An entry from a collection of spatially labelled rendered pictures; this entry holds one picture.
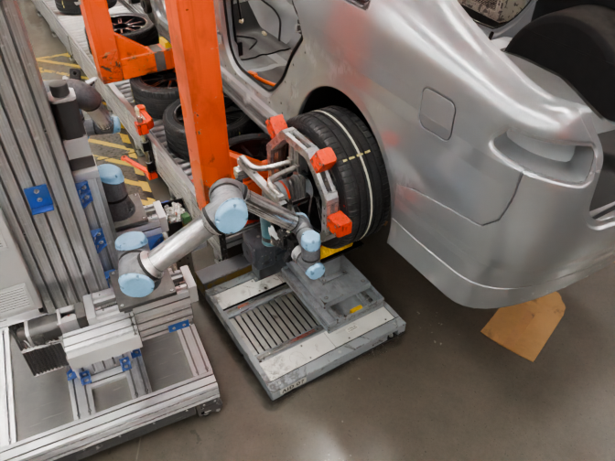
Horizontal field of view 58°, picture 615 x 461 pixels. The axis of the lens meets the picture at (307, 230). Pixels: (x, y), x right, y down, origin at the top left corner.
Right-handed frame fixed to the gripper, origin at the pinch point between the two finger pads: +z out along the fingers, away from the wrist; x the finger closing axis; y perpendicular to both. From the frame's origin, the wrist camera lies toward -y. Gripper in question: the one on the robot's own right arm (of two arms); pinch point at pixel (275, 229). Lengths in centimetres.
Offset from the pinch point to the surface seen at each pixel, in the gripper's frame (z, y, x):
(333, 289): 3, -60, -35
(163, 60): 249, -23, -38
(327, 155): -3.7, 31.5, -24.1
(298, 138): 20.1, 27.5, -24.7
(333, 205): -8.9, 8.7, -24.7
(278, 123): 37, 27, -24
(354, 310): -12, -65, -39
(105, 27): 249, 10, -1
